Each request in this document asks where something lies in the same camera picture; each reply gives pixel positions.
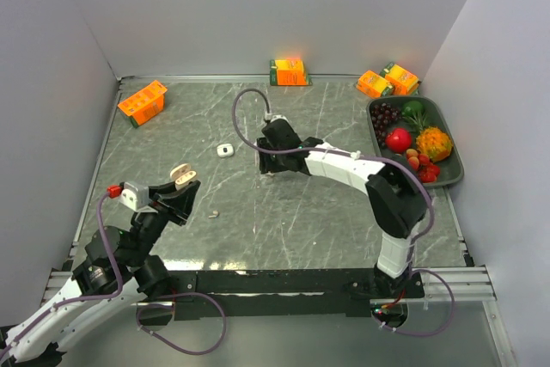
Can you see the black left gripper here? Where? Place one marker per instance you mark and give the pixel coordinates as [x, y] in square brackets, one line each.
[180, 202]

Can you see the white earbud charging case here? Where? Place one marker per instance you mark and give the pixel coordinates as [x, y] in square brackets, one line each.
[225, 150]

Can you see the orange box centre back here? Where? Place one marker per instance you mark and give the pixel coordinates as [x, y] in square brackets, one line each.
[288, 72]

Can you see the orange box far left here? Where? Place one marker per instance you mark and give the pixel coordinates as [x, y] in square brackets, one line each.
[145, 104]

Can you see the orange box right front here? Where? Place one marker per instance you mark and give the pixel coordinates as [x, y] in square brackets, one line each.
[374, 85]

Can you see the green lime with leaves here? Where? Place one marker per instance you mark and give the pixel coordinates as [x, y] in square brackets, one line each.
[413, 112]

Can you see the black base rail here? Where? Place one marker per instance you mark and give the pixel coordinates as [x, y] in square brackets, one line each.
[347, 291]

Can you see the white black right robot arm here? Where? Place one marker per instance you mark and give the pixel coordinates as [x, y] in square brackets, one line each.
[396, 199]

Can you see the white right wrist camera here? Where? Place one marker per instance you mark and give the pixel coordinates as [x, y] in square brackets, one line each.
[271, 117]

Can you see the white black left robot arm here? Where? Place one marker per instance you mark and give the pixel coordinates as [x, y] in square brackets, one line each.
[118, 268]

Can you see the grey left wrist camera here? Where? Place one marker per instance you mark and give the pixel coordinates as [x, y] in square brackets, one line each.
[135, 196]

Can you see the red yellow cherry bunch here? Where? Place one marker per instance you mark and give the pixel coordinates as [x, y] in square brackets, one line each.
[425, 169]

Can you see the orange box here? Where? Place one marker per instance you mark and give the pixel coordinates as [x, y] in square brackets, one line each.
[288, 72]
[403, 81]
[145, 104]
[374, 85]

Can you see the beige earbud charging case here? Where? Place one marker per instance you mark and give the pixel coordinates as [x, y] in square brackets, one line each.
[183, 175]

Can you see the red apple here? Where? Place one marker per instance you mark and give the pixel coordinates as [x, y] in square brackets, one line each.
[399, 140]

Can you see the dark green fruit tray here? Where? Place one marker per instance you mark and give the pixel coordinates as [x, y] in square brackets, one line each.
[451, 167]

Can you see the dark purple grape bunch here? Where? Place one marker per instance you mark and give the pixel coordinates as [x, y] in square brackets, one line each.
[383, 116]

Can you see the orange spiky fruit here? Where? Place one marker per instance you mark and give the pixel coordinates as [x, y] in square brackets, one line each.
[434, 143]

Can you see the orange box right back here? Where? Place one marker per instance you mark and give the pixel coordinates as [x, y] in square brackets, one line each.
[403, 81]

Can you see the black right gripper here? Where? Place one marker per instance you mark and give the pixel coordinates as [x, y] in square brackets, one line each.
[266, 165]

